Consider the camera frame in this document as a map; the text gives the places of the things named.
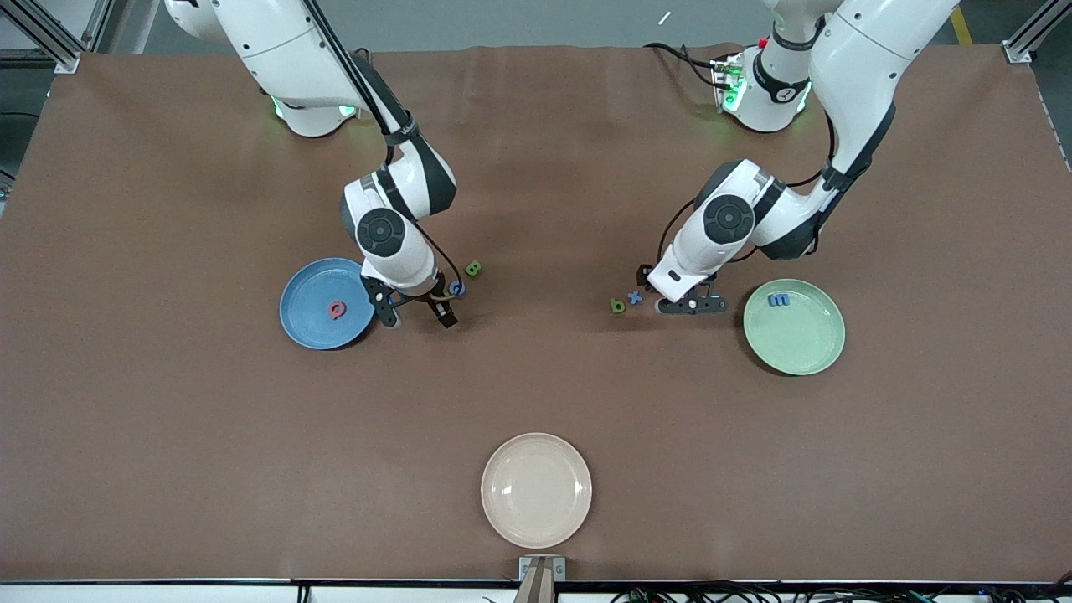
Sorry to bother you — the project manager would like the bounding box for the metal arm base connector box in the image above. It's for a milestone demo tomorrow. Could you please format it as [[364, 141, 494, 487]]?
[[710, 52, 746, 114]]

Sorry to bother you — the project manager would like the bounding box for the blue plate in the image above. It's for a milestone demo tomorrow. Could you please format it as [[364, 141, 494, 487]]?
[[279, 257, 379, 351]]

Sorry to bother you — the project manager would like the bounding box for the green plate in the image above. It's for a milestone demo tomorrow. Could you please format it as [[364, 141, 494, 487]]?
[[743, 278, 846, 377]]

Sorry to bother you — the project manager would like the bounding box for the beige plate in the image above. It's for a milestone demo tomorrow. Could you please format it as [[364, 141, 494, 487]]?
[[481, 432, 593, 549]]

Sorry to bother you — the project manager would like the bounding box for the brown table cover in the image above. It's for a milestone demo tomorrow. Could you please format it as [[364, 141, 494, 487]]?
[[0, 42, 1072, 585]]

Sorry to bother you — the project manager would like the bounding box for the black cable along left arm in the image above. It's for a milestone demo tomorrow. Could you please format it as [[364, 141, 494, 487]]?
[[653, 109, 838, 269]]

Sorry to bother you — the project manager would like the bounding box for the aluminium frame post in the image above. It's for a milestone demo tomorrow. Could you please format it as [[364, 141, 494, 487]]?
[[0, 0, 114, 75], [1005, 0, 1072, 64]]

